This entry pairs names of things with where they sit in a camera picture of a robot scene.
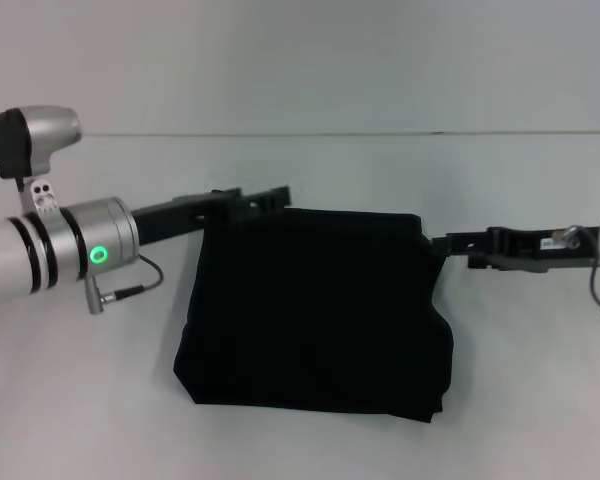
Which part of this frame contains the silver left camera mount bracket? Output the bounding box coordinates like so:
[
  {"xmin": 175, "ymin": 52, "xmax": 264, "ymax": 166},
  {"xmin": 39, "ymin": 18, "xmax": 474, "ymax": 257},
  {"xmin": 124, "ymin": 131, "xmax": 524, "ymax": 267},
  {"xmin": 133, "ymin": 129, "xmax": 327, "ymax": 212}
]
[{"xmin": 28, "ymin": 177, "xmax": 62, "ymax": 217}]

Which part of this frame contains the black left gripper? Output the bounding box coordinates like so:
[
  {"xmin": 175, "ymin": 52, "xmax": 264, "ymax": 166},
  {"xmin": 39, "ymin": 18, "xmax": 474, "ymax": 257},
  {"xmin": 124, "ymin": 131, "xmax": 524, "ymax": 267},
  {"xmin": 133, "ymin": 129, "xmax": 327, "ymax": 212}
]
[{"xmin": 129, "ymin": 183, "xmax": 293, "ymax": 247}]

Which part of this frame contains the black shirt with white print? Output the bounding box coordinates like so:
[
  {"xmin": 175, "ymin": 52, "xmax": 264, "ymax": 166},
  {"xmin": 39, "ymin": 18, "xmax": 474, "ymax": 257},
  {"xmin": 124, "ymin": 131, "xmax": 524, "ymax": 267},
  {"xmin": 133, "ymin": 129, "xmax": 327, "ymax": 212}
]
[{"xmin": 171, "ymin": 205, "xmax": 456, "ymax": 426}]

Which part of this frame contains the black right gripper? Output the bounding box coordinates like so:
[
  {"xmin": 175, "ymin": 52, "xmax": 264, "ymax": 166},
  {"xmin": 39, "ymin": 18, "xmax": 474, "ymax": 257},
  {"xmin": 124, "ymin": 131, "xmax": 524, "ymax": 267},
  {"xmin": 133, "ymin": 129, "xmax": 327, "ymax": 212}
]
[{"xmin": 428, "ymin": 224, "xmax": 600, "ymax": 276}]

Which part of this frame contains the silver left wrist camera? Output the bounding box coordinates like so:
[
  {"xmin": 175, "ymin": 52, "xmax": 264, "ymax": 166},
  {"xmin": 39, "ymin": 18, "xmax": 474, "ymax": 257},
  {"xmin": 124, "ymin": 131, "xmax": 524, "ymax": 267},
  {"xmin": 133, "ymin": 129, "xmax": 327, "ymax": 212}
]
[{"xmin": 0, "ymin": 104, "xmax": 83, "ymax": 182}]

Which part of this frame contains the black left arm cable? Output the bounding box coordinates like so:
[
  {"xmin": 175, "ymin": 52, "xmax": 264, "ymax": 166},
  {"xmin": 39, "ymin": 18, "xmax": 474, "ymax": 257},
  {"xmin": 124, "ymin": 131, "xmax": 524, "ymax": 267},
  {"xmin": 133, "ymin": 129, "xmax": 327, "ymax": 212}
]
[{"xmin": 82, "ymin": 253, "xmax": 164, "ymax": 316}]

